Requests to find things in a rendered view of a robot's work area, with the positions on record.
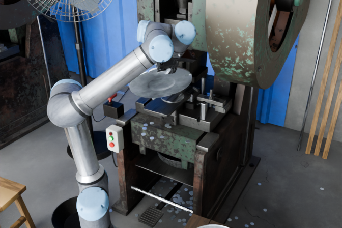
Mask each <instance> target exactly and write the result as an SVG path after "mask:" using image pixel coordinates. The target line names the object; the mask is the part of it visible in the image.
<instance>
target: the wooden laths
mask: <svg viewBox="0 0 342 228"><path fill-rule="evenodd" d="M332 1H333V0H329V4H328V9H327V13H326V18H325V22H324V27H323V32H322V36H321V41H320V46H319V51H318V55H317V60H316V64H315V69H314V72H313V77H312V82H311V86H310V91H309V95H308V101H307V105H306V110H305V114H304V119H303V124H302V128H301V133H300V138H299V142H298V147H297V151H300V146H301V142H302V137H303V132H304V128H305V123H306V119H307V114H308V110H309V105H310V100H311V96H312V91H313V88H314V84H315V78H316V74H317V69H318V65H319V60H320V56H321V51H322V47H323V42H324V38H325V33H326V28H327V23H328V19H329V14H330V10H331V5H332ZM341 18H342V0H340V2H339V6H338V11H337V16H336V20H335V24H334V29H333V33H332V37H331V42H330V46H329V51H328V55H327V60H326V64H325V69H324V73H323V78H322V82H321V86H320V91H319V95H318V100H317V104H316V108H315V113H314V116H313V121H312V125H311V130H310V134H309V138H308V143H307V147H306V152H305V153H306V154H310V151H311V146H312V142H313V139H314V135H315V130H316V126H317V122H318V117H319V113H320V109H321V105H322V100H323V96H324V91H325V87H326V83H327V78H328V74H329V70H330V65H331V61H332V57H333V53H334V48H335V44H336V39H337V35H338V31H339V26H340V22H341ZM341 61H342V38H341V42H340V47H339V51H338V55H337V59H336V63H335V68H334V72H333V76H332V81H331V85H330V89H329V93H328V97H327V102H326V106H325V110H324V114H323V118H322V123H321V127H320V131H319V136H318V140H317V144H316V148H315V152H314V155H316V156H318V155H319V152H320V148H321V143H322V139H323V135H324V131H325V127H326V123H327V119H328V115H329V110H330V106H331V102H332V98H333V94H334V90H335V86H336V82H337V77H338V73H339V69H340V65H341ZM341 100H342V79H341V83H340V87H339V91H338V96H337V100H336V104H335V108H334V112H333V116H332V120H331V124H330V128H329V132H328V136H327V140H326V144H325V148H324V152H323V156H322V158H323V159H327V156H328V152H329V148H330V144H331V140H332V136H333V132H334V128H335V124H336V120H337V116H338V112H339V108H340V104H341Z"/></svg>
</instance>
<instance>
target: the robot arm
mask: <svg viewBox="0 0 342 228"><path fill-rule="evenodd" d="M195 36H196V28H195V26H194V25H193V24H192V23H191V22H189V21H185V20H184V21H180V22H179V23H178V24H177V25H173V24H166V23H160V22H153V21H150V20H149V21H145V20H142V21H140V22H139V24H138V29H137V40H138V42H142V44H141V45H140V46H138V47H137V48H135V49H134V50H133V51H131V52H130V53H129V54H127V55H126V56H125V57H123V58H122V59H121V60H119V61H118V62H117V63H115V64H114V65H113V66H111V67H110V68H109V69H107V70H106V71H105V72H103V73H102V74H101V75H99V76H98V77H97V78H95V79H94V80H93V81H91V82H90V83H89V84H87V85H86V86H85V87H84V88H83V87H82V85H81V84H80V83H79V82H77V81H75V80H72V79H62V80H60V81H58V82H57V83H56V84H55V85H54V86H53V88H52V89H51V92H50V98H49V102H48V106H47V115H48V117H49V119H50V120H51V122H52V123H54V124H55V125H57V126H59V127H62V128H64V131H65V134H66V137H67V140H68V143H69V146H70V149H71V152H72V155H73V158H74V161H75V164H76V167H77V170H78V172H77V173H76V179H77V182H78V186H79V190H80V193H79V196H78V198H77V211H78V215H79V221H80V226H81V228H114V226H113V225H112V224H111V220H110V212H109V192H108V183H109V179H108V175H107V172H106V171H105V169H104V167H103V166H102V165H100V164H99V163H98V159H97V156H96V153H95V149H94V146H93V142H92V139H91V135H90V132H89V128H88V125H87V122H86V118H88V117H89V116H91V115H92V113H93V109H95V108H96V107H97V106H99V105H100V104H101V103H103V102H104V101H105V100H107V99H108V98H109V97H111V96H112V95H114V94H115V93H116V92H118V91H119V90H120V89H122V88H123V87H124V86H126V85H127V84H128V83H130V82H132V81H133V80H134V79H136V78H137V77H138V76H140V75H141V74H142V73H144V72H145V71H146V70H148V69H149V68H150V67H152V66H153V65H154V64H155V65H156V67H157V70H158V71H157V72H158V74H173V73H175V72H176V70H177V67H178V65H179V61H184V62H191V63H193V62H194V61H196V60H197V58H196V55H195V52H194V50H189V49H187V48H188V47H189V45H190V44H191V43H192V42H193V40H194V38H195Z"/></svg>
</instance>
